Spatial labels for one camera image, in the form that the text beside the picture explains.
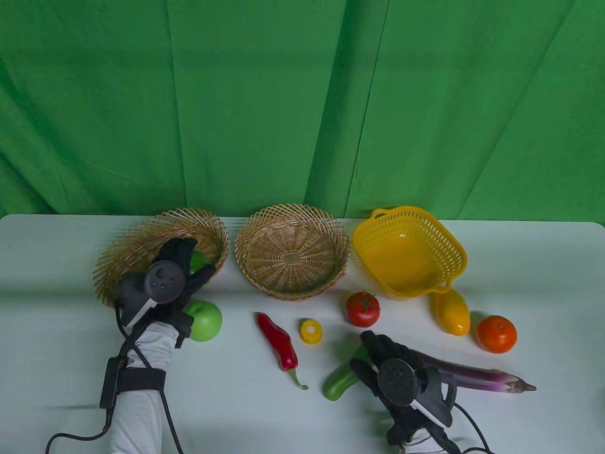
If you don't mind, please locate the green apple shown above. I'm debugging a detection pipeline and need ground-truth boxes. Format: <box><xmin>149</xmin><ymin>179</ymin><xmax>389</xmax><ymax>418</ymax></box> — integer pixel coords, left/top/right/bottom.
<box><xmin>184</xmin><ymin>300</ymin><xmax>223</xmax><ymax>342</ymax></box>

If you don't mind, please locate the yellow plastic basket container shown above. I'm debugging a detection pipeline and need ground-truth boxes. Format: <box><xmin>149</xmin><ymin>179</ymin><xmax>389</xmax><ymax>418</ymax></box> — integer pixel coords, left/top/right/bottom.
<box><xmin>352</xmin><ymin>206</ymin><xmax>468</xmax><ymax>301</ymax></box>

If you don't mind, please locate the oval wicker basket container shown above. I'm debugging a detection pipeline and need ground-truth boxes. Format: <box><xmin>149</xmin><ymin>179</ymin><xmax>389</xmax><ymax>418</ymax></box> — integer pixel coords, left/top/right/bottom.
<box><xmin>92</xmin><ymin>208</ymin><xmax>230</xmax><ymax>310</ymax></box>

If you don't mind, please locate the person's left hand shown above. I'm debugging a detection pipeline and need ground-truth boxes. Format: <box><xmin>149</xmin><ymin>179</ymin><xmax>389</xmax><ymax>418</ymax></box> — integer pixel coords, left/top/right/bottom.
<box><xmin>116</xmin><ymin>237</ymin><xmax>217</xmax><ymax>348</ymax></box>

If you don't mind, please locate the green backdrop cloth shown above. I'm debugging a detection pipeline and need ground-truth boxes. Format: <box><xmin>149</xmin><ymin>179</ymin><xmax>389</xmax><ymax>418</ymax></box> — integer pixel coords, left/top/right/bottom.
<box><xmin>0</xmin><ymin>0</ymin><xmax>605</xmax><ymax>223</ymax></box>

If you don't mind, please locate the black left glove cable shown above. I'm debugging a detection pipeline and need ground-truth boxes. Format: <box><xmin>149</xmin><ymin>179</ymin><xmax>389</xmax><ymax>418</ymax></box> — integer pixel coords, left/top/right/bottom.
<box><xmin>46</xmin><ymin>307</ymin><xmax>185</xmax><ymax>454</ymax></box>

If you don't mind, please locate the black round left-hand tracker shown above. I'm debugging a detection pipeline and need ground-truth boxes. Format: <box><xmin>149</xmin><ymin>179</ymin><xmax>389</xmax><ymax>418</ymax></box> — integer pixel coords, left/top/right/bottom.
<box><xmin>121</xmin><ymin>262</ymin><xmax>187</xmax><ymax>327</ymax></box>

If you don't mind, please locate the red chili pepper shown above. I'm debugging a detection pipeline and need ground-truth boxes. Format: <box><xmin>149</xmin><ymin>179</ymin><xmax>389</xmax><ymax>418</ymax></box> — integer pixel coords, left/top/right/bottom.
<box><xmin>257</xmin><ymin>313</ymin><xmax>309</xmax><ymax>391</ymax></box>

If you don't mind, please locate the person's left forearm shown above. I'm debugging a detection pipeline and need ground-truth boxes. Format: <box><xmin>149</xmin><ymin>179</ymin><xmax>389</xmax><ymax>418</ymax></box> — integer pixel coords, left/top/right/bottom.
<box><xmin>108</xmin><ymin>322</ymin><xmax>180</xmax><ymax>454</ymax></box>

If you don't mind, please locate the black round right-hand tracker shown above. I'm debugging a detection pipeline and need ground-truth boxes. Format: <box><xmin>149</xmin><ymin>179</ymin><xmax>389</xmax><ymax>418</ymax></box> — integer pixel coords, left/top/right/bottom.
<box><xmin>377</xmin><ymin>358</ymin><xmax>457</xmax><ymax>426</ymax></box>

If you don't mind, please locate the purple eggplant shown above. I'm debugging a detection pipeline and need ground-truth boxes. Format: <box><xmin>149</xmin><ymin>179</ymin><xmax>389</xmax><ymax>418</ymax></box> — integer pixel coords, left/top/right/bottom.
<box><xmin>414</xmin><ymin>351</ymin><xmax>537</xmax><ymax>394</ymax></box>

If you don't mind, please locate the black right glove cable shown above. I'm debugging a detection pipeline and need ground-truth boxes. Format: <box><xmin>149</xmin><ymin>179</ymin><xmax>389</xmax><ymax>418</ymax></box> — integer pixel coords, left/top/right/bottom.
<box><xmin>451</xmin><ymin>402</ymin><xmax>494</xmax><ymax>454</ymax></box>

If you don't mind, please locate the yellow corn piece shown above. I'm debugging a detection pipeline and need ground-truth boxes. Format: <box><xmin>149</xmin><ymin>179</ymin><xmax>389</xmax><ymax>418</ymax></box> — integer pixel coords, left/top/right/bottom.
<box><xmin>301</xmin><ymin>320</ymin><xmax>323</xmax><ymax>345</ymax></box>

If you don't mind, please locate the person's right hand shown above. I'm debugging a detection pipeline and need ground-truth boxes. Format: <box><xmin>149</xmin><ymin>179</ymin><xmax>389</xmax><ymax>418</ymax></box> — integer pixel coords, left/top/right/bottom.
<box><xmin>350</xmin><ymin>331</ymin><xmax>457</xmax><ymax>443</ymax></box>

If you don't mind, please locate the yellow mango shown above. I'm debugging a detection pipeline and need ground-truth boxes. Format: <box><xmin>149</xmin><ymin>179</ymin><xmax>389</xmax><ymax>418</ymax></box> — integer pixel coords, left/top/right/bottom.
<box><xmin>434</xmin><ymin>289</ymin><xmax>471</xmax><ymax>337</ymax></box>

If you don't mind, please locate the green bell pepper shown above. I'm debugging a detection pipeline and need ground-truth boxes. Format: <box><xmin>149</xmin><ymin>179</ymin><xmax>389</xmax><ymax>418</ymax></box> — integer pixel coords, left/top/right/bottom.
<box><xmin>189</xmin><ymin>251</ymin><xmax>213</xmax><ymax>275</ymax></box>

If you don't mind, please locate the person's right forearm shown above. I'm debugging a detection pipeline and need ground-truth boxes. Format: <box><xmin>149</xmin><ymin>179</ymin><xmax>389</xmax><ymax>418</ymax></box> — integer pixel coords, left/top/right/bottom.
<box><xmin>404</xmin><ymin>426</ymin><xmax>461</xmax><ymax>454</ymax></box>

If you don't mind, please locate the round wicker basket container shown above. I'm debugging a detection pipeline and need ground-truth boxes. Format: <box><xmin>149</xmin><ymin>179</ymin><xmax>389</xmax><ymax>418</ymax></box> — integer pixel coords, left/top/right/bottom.
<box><xmin>235</xmin><ymin>204</ymin><xmax>351</xmax><ymax>302</ymax></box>

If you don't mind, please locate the red tomato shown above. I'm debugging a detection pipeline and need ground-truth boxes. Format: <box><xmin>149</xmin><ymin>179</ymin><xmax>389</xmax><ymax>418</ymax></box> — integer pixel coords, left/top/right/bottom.
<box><xmin>345</xmin><ymin>291</ymin><xmax>380</xmax><ymax>328</ymax></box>

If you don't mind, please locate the black left wrist box strap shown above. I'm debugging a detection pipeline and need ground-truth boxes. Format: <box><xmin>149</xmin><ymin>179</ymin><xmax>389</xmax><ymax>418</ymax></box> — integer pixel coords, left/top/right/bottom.
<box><xmin>99</xmin><ymin>357</ymin><xmax>167</xmax><ymax>408</ymax></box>

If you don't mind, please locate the long green pepper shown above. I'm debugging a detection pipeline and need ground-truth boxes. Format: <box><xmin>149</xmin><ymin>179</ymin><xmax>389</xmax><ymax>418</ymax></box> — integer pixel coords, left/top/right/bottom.
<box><xmin>323</xmin><ymin>344</ymin><xmax>372</xmax><ymax>402</ymax></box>

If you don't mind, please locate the orange fruit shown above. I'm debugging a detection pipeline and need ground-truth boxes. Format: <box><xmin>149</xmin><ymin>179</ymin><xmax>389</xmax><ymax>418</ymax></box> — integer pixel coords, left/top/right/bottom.
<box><xmin>475</xmin><ymin>315</ymin><xmax>518</xmax><ymax>354</ymax></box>

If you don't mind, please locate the black glove cable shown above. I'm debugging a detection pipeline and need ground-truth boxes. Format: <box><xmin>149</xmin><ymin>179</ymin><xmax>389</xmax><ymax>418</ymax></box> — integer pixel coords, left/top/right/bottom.
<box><xmin>451</xmin><ymin>402</ymin><xmax>494</xmax><ymax>454</ymax></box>
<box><xmin>46</xmin><ymin>307</ymin><xmax>185</xmax><ymax>454</ymax></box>

